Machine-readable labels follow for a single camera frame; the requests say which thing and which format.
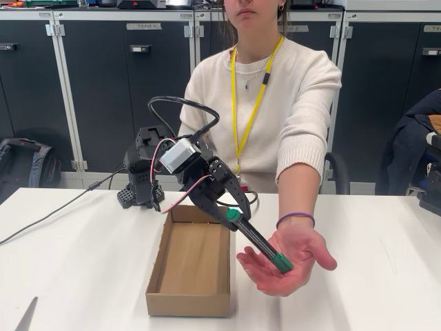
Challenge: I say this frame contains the purple hair tie bracelet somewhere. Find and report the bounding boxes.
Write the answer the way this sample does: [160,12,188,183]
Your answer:
[275,211,316,230]

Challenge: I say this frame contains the thin necklace with teal pendant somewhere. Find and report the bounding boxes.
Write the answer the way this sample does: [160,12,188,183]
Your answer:
[234,65,270,90]

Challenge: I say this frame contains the black flat electronic device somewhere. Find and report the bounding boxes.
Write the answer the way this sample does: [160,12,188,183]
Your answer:
[116,0,167,10]

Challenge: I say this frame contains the green and black marker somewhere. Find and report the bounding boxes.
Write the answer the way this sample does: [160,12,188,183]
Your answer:
[225,207,294,275]

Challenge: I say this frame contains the person's left forearm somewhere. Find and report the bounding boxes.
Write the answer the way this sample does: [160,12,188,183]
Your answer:
[276,160,328,225]

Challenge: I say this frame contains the thin grey power cable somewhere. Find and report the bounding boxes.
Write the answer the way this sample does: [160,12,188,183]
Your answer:
[0,168,125,245]

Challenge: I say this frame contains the person's left hand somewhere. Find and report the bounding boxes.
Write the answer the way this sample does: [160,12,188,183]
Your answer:
[236,220,338,298]

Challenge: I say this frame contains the yellow lanyard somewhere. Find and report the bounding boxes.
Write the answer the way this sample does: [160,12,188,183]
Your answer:
[229,34,284,177]

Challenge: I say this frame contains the person in cream sweater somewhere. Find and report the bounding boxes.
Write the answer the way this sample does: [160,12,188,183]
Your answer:
[178,0,342,194]

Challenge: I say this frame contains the open cardboard box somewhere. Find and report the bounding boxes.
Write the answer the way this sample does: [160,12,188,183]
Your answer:
[145,204,231,318]

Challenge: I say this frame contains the grey label reading TEAM 4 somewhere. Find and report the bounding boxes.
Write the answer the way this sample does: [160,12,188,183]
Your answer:
[125,22,162,31]

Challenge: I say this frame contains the green flat box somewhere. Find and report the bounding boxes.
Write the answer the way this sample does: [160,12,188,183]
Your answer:
[23,0,80,8]

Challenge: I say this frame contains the thick black camera cable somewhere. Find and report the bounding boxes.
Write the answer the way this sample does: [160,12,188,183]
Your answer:
[147,96,260,208]

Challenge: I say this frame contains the dark grey backpack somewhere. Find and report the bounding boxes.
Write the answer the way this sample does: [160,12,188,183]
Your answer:
[0,137,63,204]

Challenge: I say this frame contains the dark navy jacket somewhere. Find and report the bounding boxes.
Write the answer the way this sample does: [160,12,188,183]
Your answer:
[385,88,441,196]

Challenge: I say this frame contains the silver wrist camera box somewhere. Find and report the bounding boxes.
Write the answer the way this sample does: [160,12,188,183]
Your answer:
[159,138,203,174]

